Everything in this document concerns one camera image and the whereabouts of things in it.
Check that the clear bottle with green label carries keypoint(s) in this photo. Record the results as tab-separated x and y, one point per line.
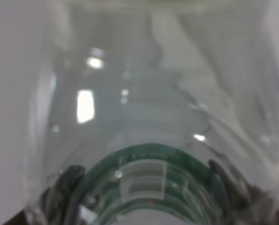
143	93

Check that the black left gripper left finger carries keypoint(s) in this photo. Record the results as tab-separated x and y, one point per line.
55	199

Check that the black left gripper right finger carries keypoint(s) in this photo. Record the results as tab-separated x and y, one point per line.
231	196

